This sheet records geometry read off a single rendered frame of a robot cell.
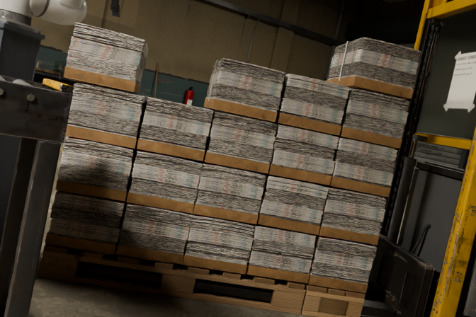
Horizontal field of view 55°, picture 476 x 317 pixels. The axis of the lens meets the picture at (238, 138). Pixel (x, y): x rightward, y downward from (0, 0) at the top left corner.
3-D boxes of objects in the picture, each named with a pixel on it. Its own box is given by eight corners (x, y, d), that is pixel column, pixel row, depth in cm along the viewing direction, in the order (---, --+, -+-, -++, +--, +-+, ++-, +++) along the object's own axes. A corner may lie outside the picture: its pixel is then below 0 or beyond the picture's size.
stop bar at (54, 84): (52, 85, 152) (54, 80, 152) (73, 94, 114) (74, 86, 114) (42, 83, 150) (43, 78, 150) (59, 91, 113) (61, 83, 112)
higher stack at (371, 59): (280, 281, 246) (332, 45, 239) (332, 289, 251) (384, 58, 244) (300, 315, 208) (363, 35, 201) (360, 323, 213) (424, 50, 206)
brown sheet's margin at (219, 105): (202, 106, 231) (205, 98, 231) (257, 118, 237) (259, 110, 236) (211, 108, 194) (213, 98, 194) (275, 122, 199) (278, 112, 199)
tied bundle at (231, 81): (202, 107, 232) (212, 63, 230) (258, 119, 237) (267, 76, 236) (210, 110, 194) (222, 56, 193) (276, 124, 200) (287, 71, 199)
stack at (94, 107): (58, 248, 227) (90, 83, 223) (281, 281, 246) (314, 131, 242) (35, 277, 189) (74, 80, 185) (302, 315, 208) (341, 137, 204)
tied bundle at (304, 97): (259, 119, 236) (268, 76, 235) (312, 131, 242) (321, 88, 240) (277, 124, 199) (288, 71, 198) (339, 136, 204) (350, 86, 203)
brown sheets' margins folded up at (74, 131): (64, 220, 226) (83, 119, 224) (287, 256, 245) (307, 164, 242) (43, 244, 189) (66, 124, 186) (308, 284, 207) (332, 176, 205)
